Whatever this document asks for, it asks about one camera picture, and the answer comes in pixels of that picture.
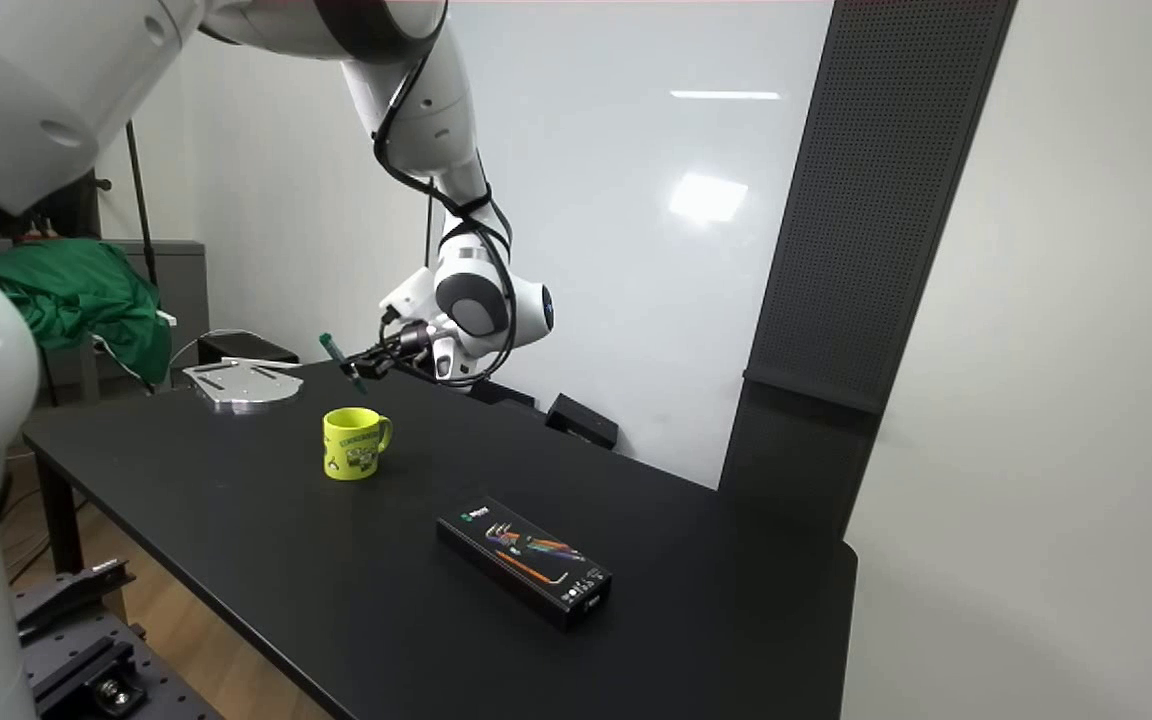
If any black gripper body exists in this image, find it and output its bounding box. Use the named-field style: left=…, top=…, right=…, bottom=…
left=378, top=304, right=448, bottom=387

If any yellow mug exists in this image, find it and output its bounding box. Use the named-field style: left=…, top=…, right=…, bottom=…
left=319, top=406, right=396, bottom=484

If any black case behind papers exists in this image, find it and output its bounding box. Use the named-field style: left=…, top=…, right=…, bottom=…
left=190, top=330, right=304, bottom=371

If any small black box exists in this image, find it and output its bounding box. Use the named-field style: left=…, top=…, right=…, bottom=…
left=543, top=391, right=623, bottom=458

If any grey cabinet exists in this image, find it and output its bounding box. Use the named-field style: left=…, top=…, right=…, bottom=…
left=10, top=238, right=214, bottom=406

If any black hex key set box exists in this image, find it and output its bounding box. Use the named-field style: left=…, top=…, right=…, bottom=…
left=433, top=496, right=615, bottom=637

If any white whiteboard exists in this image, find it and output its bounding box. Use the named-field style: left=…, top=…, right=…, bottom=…
left=417, top=0, right=834, bottom=494

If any black stand pole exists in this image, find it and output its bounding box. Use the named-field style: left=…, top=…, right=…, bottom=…
left=117, top=115, right=164, bottom=294

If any green cloth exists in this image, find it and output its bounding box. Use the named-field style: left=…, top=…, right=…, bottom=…
left=0, top=238, right=178, bottom=391

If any black table leg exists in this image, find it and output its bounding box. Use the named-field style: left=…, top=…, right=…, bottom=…
left=30, top=450, right=89, bottom=580

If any dark grey pillar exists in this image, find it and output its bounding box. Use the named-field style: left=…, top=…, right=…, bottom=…
left=714, top=0, right=1020, bottom=540

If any metal perforated base plate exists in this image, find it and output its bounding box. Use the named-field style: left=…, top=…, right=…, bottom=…
left=10, top=555, right=228, bottom=720

